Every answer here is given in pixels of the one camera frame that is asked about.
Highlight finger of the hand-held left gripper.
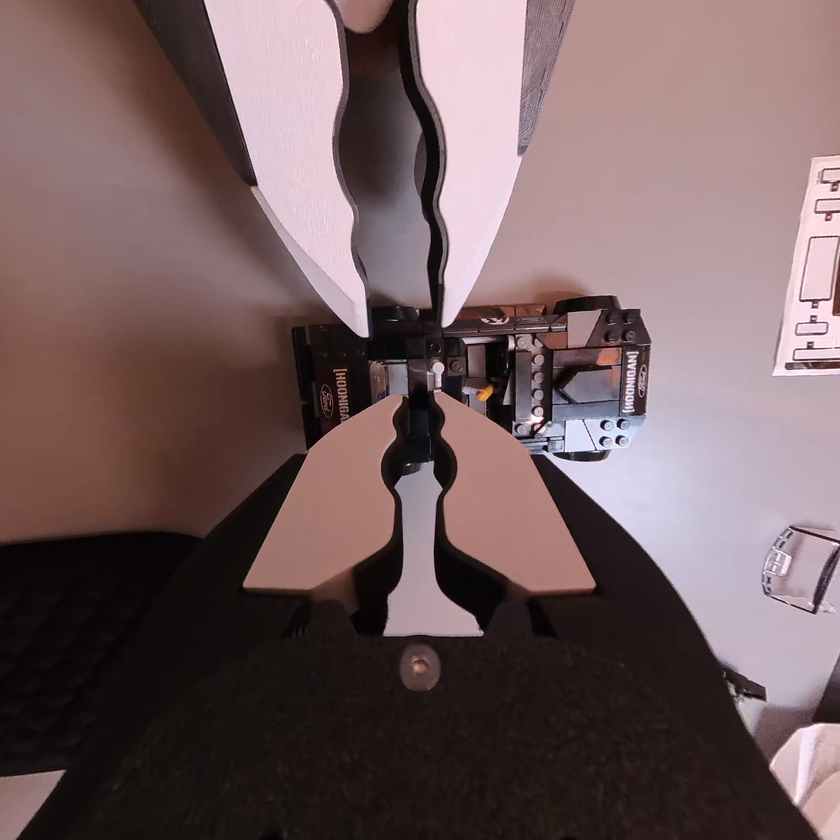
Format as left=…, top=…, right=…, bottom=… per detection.
left=411, top=0, right=531, bottom=326
left=204, top=0, right=374, bottom=337

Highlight sticker sheet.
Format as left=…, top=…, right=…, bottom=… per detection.
left=775, top=155, right=840, bottom=376

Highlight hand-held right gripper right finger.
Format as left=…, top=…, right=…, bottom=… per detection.
left=434, top=394, right=598, bottom=631

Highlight black lego car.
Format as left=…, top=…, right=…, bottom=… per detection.
left=292, top=296, right=653, bottom=476

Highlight black lego axle assembly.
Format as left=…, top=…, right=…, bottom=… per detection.
left=724, top=670, right=767, bottom=703

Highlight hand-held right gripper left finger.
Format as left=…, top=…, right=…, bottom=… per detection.
left=243, top=394, right=408, bottom=618

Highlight clear lego windshield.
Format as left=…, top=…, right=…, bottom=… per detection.
left=759, top=523, right=840, bottom=615

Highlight white paper bags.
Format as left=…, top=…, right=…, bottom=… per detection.
left=772, top=722, right=840, bottom=840

